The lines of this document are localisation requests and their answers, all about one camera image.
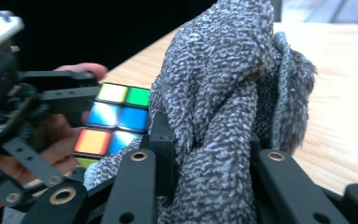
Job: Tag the grey terry cloth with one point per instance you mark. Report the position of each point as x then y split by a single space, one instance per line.
217 93

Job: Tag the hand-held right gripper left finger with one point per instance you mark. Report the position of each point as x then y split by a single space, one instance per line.
164 146

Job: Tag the multicoloured puzzle cube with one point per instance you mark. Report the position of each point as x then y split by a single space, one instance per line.
118 118

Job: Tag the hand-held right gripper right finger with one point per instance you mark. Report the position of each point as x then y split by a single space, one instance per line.
255 144

